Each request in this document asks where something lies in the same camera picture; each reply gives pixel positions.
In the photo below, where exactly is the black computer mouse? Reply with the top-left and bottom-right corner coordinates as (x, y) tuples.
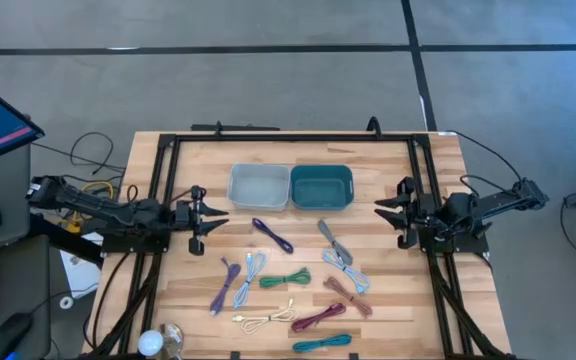
(0, 312), (33, 360)

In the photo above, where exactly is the grey side table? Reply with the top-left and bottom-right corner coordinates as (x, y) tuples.
(0, 144), (32, 257)

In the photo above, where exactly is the light blue USB cable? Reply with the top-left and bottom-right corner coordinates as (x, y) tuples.
(232, 250), (268, 311)
(321, 248), (372, 296)

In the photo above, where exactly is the teal USB cable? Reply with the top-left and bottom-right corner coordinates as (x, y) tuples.
(292, 333), (353, 355)

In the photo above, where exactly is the clear glass stand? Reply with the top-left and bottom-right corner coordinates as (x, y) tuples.
(160, 323), (185, 359)

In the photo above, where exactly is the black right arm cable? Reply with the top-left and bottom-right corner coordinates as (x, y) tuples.
(445, 130), (524, 183)

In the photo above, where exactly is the light purple USB cable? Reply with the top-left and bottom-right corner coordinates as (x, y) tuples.
(209, 256), (242, 317)

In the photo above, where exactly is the green USB cable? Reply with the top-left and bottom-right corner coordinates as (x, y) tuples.
(258, 266), (313, 290)

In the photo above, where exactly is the white light bulb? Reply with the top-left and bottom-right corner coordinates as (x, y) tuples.
(137, 329), (164, 357)

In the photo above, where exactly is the dark purple USB cable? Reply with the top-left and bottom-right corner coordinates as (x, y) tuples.
(251, 217), (295, 255)

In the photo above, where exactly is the magenta braided USB cable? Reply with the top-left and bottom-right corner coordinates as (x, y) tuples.
(290, 302), (348, 334)

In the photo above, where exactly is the teal plastic bin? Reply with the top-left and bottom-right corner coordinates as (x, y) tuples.
(290, 164), (355, 211)

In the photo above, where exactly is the black metal table frame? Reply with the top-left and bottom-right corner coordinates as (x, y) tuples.
(82, 116), (519, 360)

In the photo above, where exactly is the yellow cable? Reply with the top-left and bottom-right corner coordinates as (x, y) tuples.
(65, 180), (115, 234)

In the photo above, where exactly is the thick black table cable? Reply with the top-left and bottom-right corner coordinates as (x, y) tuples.
(83, 252), (132, 351)

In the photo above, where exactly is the thin black floor cable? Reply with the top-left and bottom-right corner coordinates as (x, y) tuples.
(70, 132), (127, 176)

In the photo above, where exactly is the grey USB cable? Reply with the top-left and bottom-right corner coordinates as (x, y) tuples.
(316, 218), (355, 267)

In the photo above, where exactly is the pinkish brown USB cable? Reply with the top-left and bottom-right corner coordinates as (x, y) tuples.
(322, 275), (374, 319)

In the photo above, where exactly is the grey plastic bin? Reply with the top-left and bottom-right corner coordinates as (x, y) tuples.
(226, 162), (291, 212)

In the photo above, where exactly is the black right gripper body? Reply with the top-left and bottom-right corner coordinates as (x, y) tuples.
(396, 176), (438, 250)

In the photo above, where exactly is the black bar behind table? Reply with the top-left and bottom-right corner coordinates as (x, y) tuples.
(191, 121), (282, 133)

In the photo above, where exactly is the white paper sheet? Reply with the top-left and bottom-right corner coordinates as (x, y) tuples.
(60, 232), (103, 300)

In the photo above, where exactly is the dark desk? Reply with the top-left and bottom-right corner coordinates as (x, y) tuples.
(0, 234), (52, 360)

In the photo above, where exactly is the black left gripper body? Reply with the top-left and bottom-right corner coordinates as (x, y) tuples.
(175, 185), (207, 256)

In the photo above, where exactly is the cream USB cable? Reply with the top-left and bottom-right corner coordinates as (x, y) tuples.
(231, 298), (301, 336)

